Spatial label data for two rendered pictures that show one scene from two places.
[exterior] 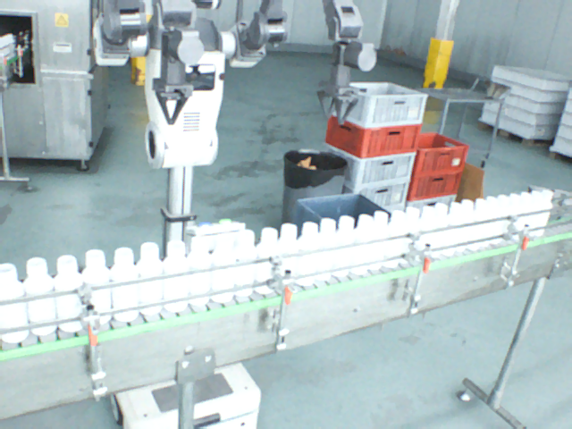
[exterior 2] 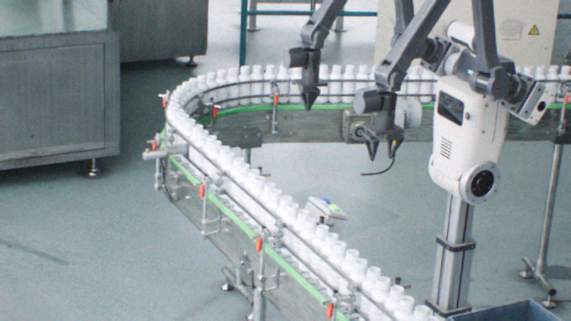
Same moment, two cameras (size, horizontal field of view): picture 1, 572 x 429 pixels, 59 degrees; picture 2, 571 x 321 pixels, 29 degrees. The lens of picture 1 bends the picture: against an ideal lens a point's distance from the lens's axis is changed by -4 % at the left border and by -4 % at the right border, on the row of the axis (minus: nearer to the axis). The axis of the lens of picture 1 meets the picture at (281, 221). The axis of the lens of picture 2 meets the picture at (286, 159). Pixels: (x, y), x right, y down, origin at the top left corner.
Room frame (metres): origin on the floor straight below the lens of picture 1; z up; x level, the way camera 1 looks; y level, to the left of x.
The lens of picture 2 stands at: (1.32, -3.16, 2.56)
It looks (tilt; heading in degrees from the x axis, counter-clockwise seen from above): 21 degrees down; 93
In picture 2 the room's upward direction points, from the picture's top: 3 degrees clockwise
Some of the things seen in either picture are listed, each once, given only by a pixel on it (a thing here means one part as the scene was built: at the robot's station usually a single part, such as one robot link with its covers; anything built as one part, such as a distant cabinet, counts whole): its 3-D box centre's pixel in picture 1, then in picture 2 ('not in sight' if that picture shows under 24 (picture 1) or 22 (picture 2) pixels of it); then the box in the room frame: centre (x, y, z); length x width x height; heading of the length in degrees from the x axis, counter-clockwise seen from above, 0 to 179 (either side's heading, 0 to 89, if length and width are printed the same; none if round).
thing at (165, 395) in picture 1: (175, 365); not in sight; (1.70, 0.36, 0.24); 0.68 x 0.53 x 0.41; 32
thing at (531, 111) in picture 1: (534, 105); not in sight; (8.20, -3.71, 0.50); 1.23 x 1.05 x 1.00; 120
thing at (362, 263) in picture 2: (393, 239); (358, 287); (1.38, -0.33, 1.08); 0.06 x 0.06 x 0.17
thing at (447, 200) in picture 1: (414, 201); not in sight; (4.30, -1.13, 0.11); 0.61 x 0.41 x 0.22; 125
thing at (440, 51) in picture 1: (436, 66); not in sight; (11.18, -2.80, 0.55); 0.40 x 0.40 x 1.10; 32
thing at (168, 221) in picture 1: (177, 258); (449, 290); (1.71, 0.37, 0.74); 0.11 x 0.11 x 0.40; 32
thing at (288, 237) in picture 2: (266, 261); (291, 228); (1.16, 0.03, 1.08); 0.06 x 0.06 x 0.17
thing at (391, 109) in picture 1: (378, 104); not in sight; (3.85, -0.59, 1.00); 0.61 x 0.41 x 0.22; 129
